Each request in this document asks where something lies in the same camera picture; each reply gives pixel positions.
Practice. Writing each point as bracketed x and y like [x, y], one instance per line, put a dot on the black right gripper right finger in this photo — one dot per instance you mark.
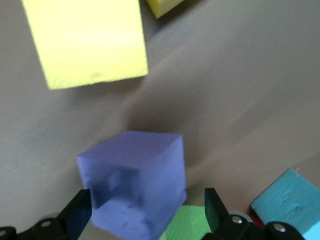
[212, 212]

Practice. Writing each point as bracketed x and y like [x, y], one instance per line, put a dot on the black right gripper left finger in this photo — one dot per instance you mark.
[77, 215]

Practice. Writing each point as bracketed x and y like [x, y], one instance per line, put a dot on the purple foam cube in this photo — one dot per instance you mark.
[140, 162]

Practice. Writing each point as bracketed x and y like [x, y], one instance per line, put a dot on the green foam cube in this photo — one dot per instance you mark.
[185, 222]

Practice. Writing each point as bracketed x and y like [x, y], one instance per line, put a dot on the crimson foam cube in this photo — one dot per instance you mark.
[255, 218]

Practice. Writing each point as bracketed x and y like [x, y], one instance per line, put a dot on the cyan foam cube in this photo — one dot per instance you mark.
[287, 200]

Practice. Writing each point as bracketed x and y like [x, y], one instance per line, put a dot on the yellow foam cube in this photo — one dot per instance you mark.
[162, 6]
[87, 42]

